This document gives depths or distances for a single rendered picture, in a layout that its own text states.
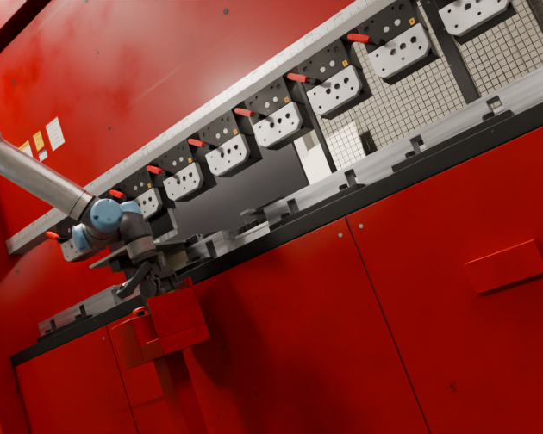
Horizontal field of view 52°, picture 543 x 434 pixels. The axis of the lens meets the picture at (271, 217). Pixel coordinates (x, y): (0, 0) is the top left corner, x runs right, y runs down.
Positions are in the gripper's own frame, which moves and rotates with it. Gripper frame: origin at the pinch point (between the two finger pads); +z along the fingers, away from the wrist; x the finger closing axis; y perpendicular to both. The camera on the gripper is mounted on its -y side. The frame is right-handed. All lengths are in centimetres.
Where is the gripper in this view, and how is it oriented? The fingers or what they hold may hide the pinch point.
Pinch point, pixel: (165, 326)
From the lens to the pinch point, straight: 153.4
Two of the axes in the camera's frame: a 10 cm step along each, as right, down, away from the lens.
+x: -6.9, 3.7, 6.2
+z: 3.9, 9.1, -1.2
